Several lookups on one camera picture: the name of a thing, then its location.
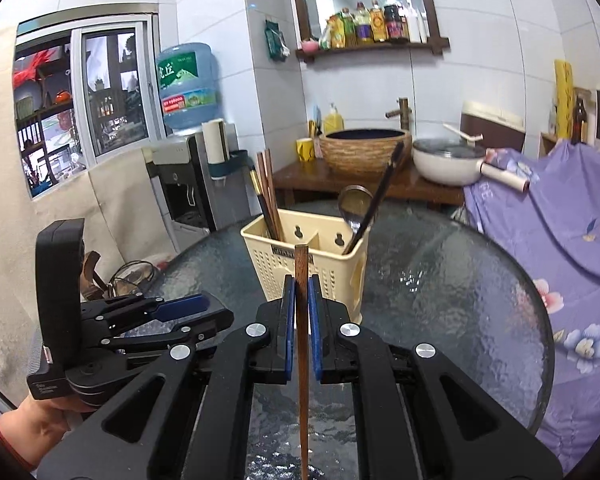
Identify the black gold-banded chopstick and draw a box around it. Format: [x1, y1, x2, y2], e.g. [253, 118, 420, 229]
[249, 169, 277, 240]

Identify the brown wooden chopstick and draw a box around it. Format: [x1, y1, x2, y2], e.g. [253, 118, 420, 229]
[257, 152, 279, 240]
[263, 148, 285, 242]

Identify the large steel spoon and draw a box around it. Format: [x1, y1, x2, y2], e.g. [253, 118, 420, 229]
[338, 184, 373, 234]

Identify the person left hand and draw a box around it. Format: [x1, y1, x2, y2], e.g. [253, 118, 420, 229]
[0, 394, 95, 471]

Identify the long curved wooden chopstick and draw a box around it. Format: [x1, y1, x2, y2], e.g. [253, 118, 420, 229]
[294, 245, 309, 480]

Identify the cream plastic utensil basket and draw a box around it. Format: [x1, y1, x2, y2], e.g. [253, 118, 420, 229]
[239, 207, 372, 325]

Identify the wooden stool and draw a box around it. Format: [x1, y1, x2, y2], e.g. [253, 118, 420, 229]
[80, 252, 110, 301]

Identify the wooden counter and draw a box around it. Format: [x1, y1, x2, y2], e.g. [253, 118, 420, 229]
[274, 159, 465, 209]

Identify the water dispenser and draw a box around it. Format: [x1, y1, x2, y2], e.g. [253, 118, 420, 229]
[143, 130, 250, 252]

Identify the yellow mug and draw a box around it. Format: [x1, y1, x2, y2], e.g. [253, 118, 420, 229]
[296, 138, 315, 162]

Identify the round glass table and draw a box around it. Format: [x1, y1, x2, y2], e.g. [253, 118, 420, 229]
[130, 199, 556, 480]

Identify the woven brown basin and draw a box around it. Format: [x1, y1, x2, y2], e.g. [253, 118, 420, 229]
[320, 128, 412, 176]

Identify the yellow soap bottle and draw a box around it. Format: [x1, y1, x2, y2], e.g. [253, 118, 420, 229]
[322, 103, 344, 134]

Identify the white cooking pot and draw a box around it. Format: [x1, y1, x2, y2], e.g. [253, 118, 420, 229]
[412, 125, 530, 193]

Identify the bronze faucet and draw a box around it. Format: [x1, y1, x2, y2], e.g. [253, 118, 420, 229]
[385, 98, 412, 131]

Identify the blue water bottle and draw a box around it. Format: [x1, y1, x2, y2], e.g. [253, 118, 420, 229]
[156, 42, 221, 130]

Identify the purple floral cloth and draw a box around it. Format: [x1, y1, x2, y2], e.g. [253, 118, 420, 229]
[464, 142, 600, 471]

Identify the black cable bundle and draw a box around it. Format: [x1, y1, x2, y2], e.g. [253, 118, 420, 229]
[107, 259, 161, 298]

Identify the wooden wall shelf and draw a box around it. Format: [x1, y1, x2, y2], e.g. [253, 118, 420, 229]
[292, 0, 450, 63]

